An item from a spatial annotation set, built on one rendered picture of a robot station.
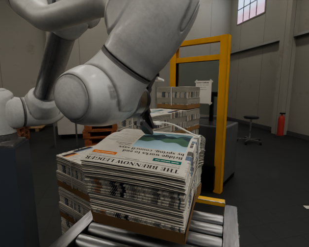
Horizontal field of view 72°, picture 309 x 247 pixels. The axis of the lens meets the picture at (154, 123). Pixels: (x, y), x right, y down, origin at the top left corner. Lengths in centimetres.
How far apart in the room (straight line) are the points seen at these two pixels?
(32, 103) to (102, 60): 87
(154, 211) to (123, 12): 47
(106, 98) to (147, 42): 10
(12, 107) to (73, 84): 89
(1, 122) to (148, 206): 84
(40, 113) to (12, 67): 714
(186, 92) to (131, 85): 178
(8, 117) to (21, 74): 705
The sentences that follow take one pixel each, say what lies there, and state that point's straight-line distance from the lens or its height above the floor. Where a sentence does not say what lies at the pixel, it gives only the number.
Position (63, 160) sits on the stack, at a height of 80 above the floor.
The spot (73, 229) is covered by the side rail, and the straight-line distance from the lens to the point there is 85.
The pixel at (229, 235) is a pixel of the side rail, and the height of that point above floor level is 80.
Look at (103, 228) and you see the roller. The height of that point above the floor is 80.
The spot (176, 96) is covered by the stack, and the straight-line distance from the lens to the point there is 218.
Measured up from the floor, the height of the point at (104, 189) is 100.
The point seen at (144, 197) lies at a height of 100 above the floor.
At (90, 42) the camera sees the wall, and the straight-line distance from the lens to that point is 796.
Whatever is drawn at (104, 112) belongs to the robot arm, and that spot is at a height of 124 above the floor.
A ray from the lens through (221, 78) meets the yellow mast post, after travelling 254.
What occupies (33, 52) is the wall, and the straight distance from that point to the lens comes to 818.
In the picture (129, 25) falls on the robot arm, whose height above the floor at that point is 137.
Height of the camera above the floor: 128
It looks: 10 degrees down
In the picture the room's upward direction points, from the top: straight up
